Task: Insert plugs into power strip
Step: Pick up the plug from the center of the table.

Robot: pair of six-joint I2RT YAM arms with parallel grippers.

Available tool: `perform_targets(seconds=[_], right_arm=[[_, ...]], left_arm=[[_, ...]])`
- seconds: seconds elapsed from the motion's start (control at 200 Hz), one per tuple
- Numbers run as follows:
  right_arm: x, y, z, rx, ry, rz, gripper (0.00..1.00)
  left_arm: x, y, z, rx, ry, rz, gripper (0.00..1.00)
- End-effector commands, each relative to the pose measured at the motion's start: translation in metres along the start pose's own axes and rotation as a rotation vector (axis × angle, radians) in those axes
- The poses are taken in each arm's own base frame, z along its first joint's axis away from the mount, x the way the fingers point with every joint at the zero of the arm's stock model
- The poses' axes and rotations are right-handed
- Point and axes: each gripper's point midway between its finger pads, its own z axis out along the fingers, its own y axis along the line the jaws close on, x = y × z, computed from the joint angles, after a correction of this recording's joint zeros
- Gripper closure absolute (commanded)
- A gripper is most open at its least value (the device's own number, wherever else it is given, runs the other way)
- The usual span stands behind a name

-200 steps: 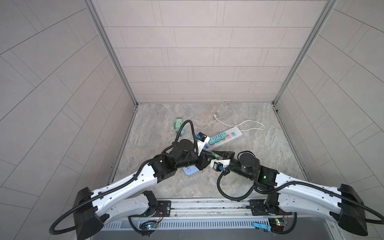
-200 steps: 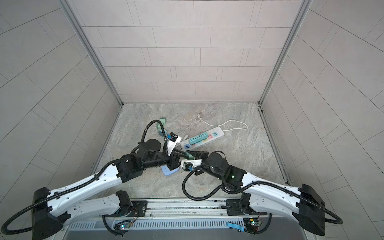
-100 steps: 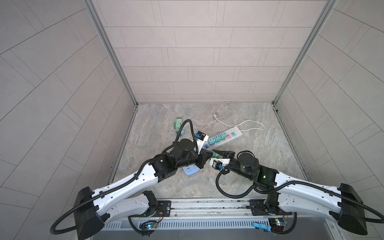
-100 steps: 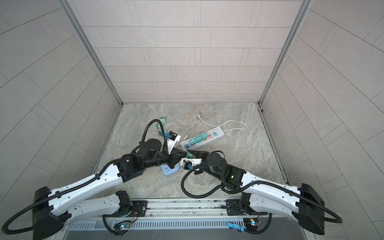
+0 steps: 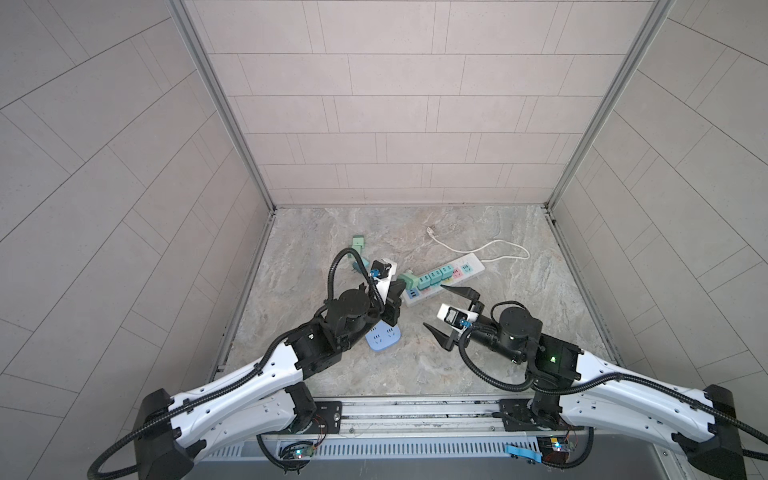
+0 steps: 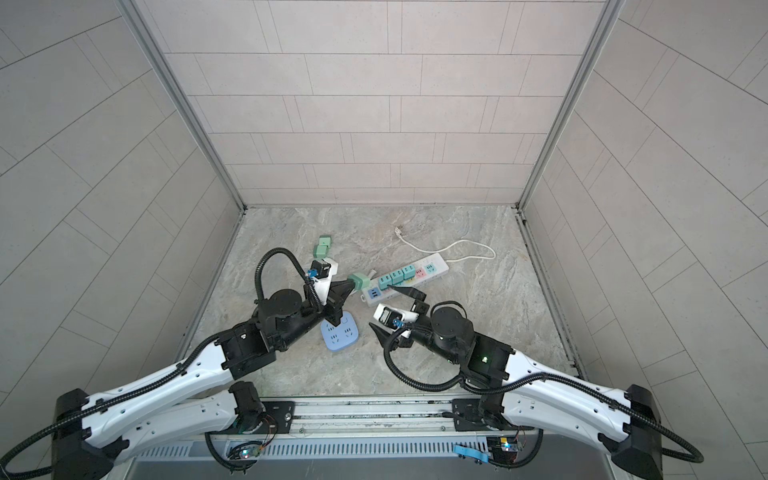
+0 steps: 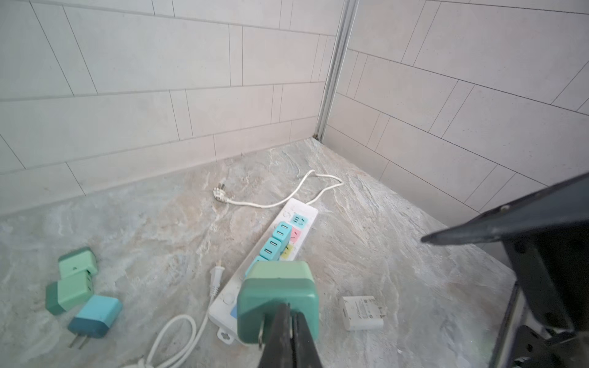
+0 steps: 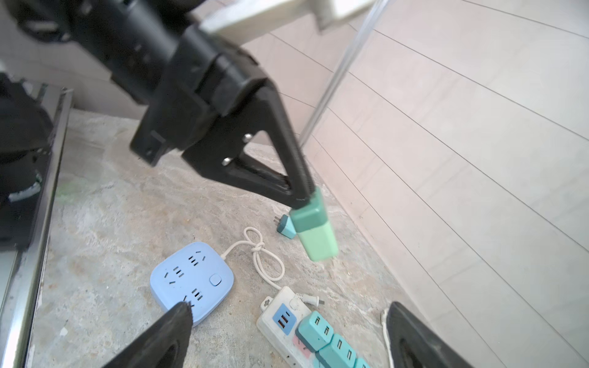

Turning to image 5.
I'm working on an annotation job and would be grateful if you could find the green charger cube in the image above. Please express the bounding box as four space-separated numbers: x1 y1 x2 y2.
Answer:
351 235 365 254
398 272 419 290

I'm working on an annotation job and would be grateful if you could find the teal charger cube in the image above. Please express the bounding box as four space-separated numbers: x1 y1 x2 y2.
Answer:
417 275 431 290
440 265 454 280
429 270 443 285
352 258 370 271

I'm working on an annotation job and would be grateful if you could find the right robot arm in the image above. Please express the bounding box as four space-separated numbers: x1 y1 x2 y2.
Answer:
429 286 767 479

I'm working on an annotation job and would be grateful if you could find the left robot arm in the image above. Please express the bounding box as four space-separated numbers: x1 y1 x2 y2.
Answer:
87 247 405 479

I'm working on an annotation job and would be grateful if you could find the blue round power cube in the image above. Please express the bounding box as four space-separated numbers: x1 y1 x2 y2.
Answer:
365 321 401 352

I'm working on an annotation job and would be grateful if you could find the white multicolour power strip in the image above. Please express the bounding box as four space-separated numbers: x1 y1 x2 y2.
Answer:
401 253 486 306

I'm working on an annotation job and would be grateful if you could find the blue tape tag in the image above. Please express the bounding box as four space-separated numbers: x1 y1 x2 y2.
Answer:
505 445 542 464

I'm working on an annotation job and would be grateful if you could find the right circuit board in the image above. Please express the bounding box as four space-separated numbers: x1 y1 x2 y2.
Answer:
537 436 578 465

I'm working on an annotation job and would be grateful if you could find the circuit board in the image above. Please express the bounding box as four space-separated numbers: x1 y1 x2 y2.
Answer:
537 436 578 465
279 440 318 462

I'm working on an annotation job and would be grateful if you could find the left circuit board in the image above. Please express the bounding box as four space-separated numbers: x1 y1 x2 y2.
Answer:
279 440 318 462

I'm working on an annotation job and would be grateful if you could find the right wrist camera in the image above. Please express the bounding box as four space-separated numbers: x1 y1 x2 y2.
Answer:
436 303 479 333

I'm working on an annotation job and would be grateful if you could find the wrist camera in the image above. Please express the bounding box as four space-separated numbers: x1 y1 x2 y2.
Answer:
369 258 397 296
436 303 479 333

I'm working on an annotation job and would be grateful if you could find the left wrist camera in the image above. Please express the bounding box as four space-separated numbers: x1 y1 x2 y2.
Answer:
369 258 397 296

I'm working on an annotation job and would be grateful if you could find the white power strip cord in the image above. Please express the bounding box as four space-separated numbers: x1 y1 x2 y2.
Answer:
425 226 532 265

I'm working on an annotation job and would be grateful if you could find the aluminium rail frame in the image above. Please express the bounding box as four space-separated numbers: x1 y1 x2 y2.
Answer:
158 392 667 463

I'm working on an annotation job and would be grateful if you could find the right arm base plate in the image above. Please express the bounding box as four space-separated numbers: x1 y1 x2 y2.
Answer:
492 395 585 432

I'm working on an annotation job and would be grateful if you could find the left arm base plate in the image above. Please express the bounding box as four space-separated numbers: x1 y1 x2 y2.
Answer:
268 401 343 435

